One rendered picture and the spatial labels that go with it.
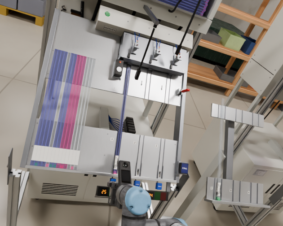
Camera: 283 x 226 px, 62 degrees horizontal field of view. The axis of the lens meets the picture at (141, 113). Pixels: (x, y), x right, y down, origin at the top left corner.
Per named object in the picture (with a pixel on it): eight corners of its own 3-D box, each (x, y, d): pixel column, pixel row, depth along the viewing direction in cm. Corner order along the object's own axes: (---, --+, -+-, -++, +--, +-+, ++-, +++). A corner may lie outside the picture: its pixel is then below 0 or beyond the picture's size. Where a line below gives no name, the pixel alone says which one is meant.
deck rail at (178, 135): (173, 181, 119) (179, 183, 113) (169, 181, 119) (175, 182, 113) (183, 53, 135) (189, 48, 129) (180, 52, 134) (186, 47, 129)
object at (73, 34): (175, 108, 127) (180, 106, 122) (45, 80, 106) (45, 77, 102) (180, 52, 134) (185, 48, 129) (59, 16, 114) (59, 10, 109)
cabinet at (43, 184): (127, 209, 176) (157, 150, 144) (25, 204, 154) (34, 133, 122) (120, 148, 228) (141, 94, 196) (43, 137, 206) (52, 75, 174)
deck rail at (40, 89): (26, 167, 98) (24, 167, 92) (21, 166, 98) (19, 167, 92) (59, 16, 114) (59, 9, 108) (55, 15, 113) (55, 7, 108)
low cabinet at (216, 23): (244, 75, 601) (263, 45, 559) (179, 54, 562) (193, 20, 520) (219, 49, 766) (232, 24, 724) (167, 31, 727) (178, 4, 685)
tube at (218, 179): (218, 199, 113) (219, 200, 112) (215, 199, 113) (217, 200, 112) (223, 99, 125) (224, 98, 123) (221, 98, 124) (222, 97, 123)
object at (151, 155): (172, 179, 116) (175, 180, 113) (26, 164, 96) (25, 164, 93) (175, 141, 121) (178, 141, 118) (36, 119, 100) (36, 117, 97)
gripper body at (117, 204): (106, 202, 93) (113, 208, 81) (109, 180, 94) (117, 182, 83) (125, 203, 95) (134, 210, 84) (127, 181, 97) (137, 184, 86)
